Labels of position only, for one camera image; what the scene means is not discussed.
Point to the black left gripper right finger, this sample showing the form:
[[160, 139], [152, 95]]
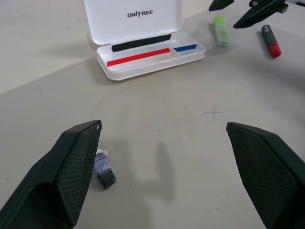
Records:
[[264, 171]]

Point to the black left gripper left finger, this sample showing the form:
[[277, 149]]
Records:
[[59, 171]]

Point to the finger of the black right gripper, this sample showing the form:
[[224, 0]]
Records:
[[219, 4], [257, 16]]

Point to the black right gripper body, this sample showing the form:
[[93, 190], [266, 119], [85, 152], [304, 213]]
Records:
[[267, 2]]

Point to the white Unitree pencil case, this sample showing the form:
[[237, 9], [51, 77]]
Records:
[[140, 38]]

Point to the green highlighter pen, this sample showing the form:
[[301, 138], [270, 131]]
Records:
[[221, 31]]

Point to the black marker with red cap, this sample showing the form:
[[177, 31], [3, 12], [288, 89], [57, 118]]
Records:
[[271, 41]]

